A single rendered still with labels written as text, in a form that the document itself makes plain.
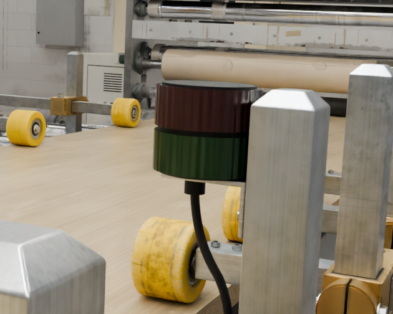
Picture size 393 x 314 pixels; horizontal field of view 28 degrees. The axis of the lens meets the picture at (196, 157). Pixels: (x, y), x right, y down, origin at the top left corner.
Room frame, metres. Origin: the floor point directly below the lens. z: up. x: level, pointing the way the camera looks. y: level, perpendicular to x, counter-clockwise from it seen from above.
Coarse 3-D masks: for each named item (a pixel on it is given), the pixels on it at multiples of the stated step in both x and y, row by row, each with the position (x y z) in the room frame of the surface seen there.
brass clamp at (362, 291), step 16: (384, 256) 0.70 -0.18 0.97; (384, 272) 0.65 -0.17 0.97; (336, 288) 0.61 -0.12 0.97; (352, 288) 0.61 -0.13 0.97; (368, 288) 0.62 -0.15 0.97; (384, 288) 0.63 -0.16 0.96; (320, 304) 0.62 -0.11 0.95; (336, 304) 0.61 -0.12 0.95; (352, 304) 0.61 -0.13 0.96; (368, 304) 0.60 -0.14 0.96; (384, 304) 0.64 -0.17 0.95
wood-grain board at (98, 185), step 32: (128, 128) 2.14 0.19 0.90; (0, 160) 1.53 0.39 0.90; (32, 160) 1.54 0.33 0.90; (64, 160) 1.56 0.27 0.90; (96, 160) 1.58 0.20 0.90; (128, 160) 1.60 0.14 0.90; (0, 192) 1.23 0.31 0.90; (32, 192) 1.24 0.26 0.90; (64, 192) 1.25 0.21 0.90; (96, 192) 1.26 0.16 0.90; (128, 192) 1.28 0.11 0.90; (160, 192) 1.29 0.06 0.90; (224, 192) 1.31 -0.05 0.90; (32, 224) 1.03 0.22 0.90; (64, 224) 1.04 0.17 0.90; (96, 224) 1.05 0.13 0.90; (128, 224) 1.05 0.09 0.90; (128, 256) 0.90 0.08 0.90; (128, 288) 0.78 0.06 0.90
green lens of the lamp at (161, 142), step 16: (160, 144) 0.42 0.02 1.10; (176, 144) 0.41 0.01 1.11; (192, 144) 0.41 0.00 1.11; (208, 144) 0.41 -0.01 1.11; (224, 144) 0.41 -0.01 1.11; (240, 144) 0.41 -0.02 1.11; (160, 160) 0.42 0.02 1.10; (176, 160) 0.41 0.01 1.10; (192, 160) 0.41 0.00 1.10; (208, 160) 0.41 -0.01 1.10; (224, 160) 0.41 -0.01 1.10; (240, 160) 0.41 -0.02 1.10; (192, 176) 0.41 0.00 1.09; (208, 176) 0.41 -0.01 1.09; (224, 176) 0.41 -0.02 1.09; (240, 176) 0.41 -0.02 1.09
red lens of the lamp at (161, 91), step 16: (160, 96) 0.42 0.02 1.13; (176, 96) 0.41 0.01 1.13; (192, 96) 0.41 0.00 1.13; (208, 96) 0.41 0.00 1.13; (224, 96) 0.41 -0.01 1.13; (240, 96) 0.41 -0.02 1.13; (256, 96) 0.42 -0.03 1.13; (160, 112) 0.42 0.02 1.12; (176, 112) 0.41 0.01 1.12; (192, 112) 0.41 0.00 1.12; (208, 112) 0.41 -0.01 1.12; (224, 112) 0.41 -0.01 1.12; (240, 112) 0.41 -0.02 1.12; (176, 128) 0.41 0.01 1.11; (192, 128) 0.41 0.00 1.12; (208, 128) 0.41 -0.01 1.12; (224, 128) 0.41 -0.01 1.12; (240, 128) 0.41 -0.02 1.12
